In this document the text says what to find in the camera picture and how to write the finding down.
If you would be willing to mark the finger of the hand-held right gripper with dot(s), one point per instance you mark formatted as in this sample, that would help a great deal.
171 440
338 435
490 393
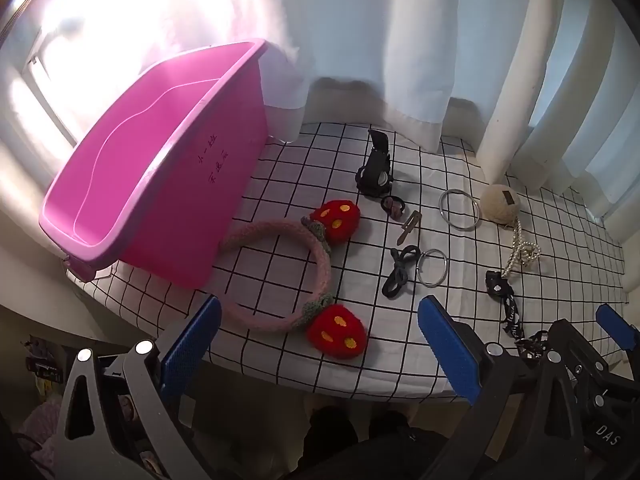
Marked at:
616 325
580 345

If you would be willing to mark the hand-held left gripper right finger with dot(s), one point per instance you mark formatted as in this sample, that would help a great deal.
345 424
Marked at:
450 350

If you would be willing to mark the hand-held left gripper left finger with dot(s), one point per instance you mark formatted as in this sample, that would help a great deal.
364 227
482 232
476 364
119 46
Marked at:
192 345

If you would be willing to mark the small silver bangle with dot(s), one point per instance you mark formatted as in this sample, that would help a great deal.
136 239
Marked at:
418 269

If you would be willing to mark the pearl hair clip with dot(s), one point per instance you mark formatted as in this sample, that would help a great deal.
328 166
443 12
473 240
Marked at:
514 255

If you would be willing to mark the pink strawberry headband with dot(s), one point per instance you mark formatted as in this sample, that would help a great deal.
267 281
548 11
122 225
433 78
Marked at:
332 332

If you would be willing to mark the brown hair clip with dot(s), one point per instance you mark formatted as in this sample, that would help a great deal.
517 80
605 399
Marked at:
411 224

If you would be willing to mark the large silver bangle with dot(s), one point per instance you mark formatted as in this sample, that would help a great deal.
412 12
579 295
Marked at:
440 207

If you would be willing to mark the beige plush puff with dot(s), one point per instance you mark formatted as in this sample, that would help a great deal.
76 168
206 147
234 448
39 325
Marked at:
500 205

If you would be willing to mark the pink plastic basin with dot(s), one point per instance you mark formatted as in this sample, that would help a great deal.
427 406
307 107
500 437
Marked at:
150 160

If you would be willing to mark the black wrist watch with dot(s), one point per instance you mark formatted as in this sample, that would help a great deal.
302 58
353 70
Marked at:
375 170

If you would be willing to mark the purple knit cloth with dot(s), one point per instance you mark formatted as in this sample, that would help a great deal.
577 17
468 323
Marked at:
45 430

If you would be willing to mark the checked white tablecloth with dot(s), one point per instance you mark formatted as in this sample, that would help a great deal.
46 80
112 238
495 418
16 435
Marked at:
310 170

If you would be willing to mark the cream thick curtain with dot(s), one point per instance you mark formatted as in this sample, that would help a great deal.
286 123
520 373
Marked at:
510 85

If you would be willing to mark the white sheer curtain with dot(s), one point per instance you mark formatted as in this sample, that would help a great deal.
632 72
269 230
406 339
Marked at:
350 35

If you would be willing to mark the white window frame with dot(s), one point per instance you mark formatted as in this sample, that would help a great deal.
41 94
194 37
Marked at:
52 105

